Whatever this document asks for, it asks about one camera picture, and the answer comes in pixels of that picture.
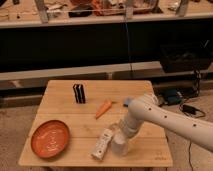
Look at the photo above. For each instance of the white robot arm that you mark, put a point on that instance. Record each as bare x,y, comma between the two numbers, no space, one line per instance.
145,108

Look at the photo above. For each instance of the black striped eraser block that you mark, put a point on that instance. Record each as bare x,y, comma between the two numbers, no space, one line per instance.
79,93

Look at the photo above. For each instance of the orange plate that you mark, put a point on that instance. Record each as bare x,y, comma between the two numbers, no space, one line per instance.
50,139

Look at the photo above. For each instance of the dark storage box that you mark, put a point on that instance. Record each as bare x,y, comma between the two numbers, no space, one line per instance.
181,57

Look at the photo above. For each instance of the wooden table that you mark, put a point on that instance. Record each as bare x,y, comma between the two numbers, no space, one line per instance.
148,149

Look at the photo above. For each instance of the orange carrot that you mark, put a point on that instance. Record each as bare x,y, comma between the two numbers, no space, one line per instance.
104,108

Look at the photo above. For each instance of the black power adapter with cable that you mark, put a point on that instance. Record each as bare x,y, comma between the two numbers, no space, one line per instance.
192,111

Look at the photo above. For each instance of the long wooden shelf bench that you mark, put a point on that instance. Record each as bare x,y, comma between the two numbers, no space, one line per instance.
36,13

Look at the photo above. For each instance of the white squeeze bottle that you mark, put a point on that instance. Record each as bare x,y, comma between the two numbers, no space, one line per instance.
104,139

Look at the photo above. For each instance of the blue sponge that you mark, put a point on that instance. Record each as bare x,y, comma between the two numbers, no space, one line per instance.
127,101

